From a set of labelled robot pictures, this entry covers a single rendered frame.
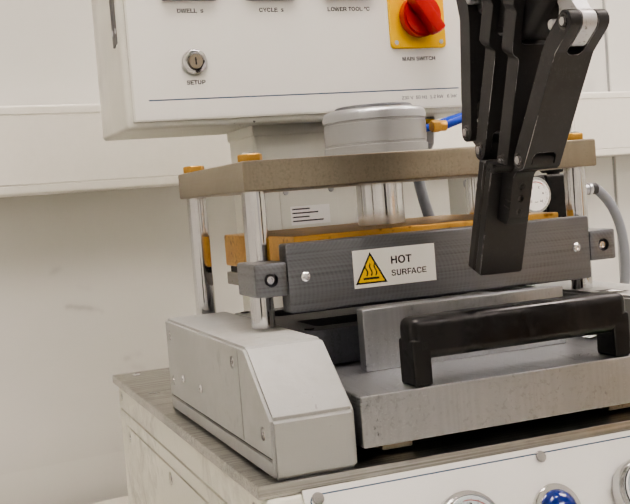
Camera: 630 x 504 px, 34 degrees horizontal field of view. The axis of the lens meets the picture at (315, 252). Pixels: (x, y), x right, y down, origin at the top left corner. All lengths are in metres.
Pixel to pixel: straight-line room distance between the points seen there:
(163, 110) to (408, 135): 0.22
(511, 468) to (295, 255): 0.19
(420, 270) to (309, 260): 0.08
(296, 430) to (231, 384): 0.08
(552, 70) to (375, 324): 0.20
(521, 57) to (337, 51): 0.36
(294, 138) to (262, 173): 0.27
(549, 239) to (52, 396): 0.69
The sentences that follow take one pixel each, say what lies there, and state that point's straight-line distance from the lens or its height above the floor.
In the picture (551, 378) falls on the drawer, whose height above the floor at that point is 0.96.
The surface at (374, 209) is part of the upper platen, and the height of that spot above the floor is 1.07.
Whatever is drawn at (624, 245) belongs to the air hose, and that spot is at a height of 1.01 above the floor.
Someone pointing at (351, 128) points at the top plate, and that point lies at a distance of 0.77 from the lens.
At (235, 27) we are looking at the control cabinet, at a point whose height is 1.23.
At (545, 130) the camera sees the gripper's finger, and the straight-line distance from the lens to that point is 0.59.
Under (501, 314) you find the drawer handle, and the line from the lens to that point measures 0.62.
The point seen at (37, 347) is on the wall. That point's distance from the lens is 1.24.
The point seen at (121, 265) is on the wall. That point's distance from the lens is 1.27.
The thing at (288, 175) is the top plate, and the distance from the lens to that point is 0.68.
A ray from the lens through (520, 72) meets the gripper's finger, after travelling 0.60.
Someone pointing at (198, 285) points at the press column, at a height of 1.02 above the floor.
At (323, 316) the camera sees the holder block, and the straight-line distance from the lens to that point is 0.77.
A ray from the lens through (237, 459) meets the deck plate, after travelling 0.64.
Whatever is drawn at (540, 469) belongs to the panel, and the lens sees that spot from 0.64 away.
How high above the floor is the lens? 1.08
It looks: 3 degrees down
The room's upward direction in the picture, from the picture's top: 5 degrees counter-clockwise
